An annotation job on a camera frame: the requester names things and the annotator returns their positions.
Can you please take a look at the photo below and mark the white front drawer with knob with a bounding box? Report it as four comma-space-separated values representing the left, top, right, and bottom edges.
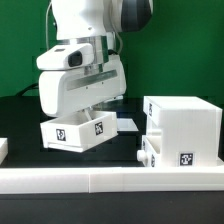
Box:
137, 129, 162, 168

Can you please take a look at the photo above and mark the white thin cable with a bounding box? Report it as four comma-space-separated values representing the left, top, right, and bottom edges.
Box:
45, 0, 54, 51

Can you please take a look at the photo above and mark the white U-shaped fence rail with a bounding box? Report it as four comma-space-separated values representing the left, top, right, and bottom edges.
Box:
0, 138, 224, 194

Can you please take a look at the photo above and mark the white fiducial marker plate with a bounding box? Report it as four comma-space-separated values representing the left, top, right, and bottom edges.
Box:
117, 118, 138, 132

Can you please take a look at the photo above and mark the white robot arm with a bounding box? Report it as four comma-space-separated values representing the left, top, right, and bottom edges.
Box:
37, 0, 153, 117

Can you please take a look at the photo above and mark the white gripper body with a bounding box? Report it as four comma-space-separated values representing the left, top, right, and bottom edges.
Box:
39, 55, 126, 117

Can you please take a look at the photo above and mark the white drawer tray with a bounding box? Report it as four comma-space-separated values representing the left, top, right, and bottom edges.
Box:
40, 111, 117, 153

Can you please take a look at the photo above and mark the black cable bundle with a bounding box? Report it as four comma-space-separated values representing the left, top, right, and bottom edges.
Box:
21, 83, 40, 97

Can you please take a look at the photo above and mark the white drawer cabinet box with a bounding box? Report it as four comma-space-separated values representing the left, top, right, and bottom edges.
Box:
143, 96, 222, 167

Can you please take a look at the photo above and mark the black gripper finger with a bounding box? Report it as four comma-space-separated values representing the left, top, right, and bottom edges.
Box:
83, 109, 92, 121

